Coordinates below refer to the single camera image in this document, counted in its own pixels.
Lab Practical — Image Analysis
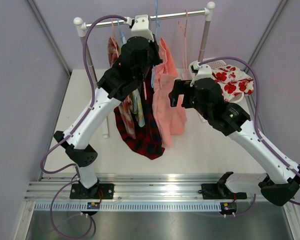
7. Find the pink wire hanger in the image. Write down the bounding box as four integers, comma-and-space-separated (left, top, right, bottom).
110, 18, 119, 57
178, 9, 189, 80

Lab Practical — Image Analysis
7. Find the salmon pink skirt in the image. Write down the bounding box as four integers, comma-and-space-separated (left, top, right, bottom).
152, 38, 187, 148

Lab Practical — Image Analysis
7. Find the pastel floral skirt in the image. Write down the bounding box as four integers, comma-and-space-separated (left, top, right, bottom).
129, 89, 145, 128

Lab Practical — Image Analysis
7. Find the red poppy print skirt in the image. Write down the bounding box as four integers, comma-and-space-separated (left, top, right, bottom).
211, 64, 255, 103

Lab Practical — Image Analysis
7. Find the red white checked skirt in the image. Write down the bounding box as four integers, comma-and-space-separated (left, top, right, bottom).
107, 36, 136, 140

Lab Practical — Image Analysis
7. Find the red black plaid skirt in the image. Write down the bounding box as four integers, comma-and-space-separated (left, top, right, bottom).
113, 70, 165, 160

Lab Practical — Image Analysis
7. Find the blue wire hanger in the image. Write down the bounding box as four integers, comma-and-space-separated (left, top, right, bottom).
117, 19, 127, 47
151, 0, 160, 88

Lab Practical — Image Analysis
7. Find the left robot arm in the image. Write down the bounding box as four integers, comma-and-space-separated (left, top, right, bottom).
53, 36, 162, 199

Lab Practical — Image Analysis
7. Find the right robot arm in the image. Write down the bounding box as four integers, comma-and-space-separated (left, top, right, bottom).
168, 78, 300, 206

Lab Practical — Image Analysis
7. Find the white plastic basket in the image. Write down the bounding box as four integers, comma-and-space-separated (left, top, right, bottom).
189, 57, 243, 103

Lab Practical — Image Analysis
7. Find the white metal clothes rack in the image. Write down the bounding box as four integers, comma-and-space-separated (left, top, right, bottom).
72, 1, 216, 139

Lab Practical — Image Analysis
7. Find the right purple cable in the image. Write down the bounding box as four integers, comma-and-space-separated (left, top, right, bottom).
199, 56, 300, 216

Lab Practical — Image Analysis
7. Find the purple cable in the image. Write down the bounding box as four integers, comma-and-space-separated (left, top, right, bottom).
40, 15, 128, 238
199, 56, 300, 216

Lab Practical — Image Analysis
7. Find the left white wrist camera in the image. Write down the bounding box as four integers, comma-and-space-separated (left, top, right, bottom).
124, 14, 155, 42

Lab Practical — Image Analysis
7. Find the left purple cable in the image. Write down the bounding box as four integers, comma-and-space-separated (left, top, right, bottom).
40, 15, 128, 238

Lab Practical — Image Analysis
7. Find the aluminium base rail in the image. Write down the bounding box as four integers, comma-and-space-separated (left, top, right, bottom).
22, 172, 296, 202

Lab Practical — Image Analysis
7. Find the white slotted cable duct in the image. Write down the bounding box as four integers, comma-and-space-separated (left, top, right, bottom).
34, 201, 221, 212

